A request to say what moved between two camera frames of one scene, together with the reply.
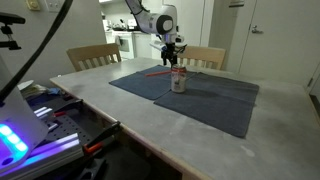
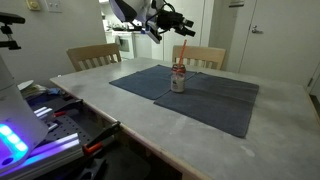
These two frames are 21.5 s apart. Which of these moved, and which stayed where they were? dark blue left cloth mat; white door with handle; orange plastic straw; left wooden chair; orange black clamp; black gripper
Moved: black gripper; orange plastic straw
Stayed: left wooden chair; dark blue left cloth mat; orange black clamp; white door with handle
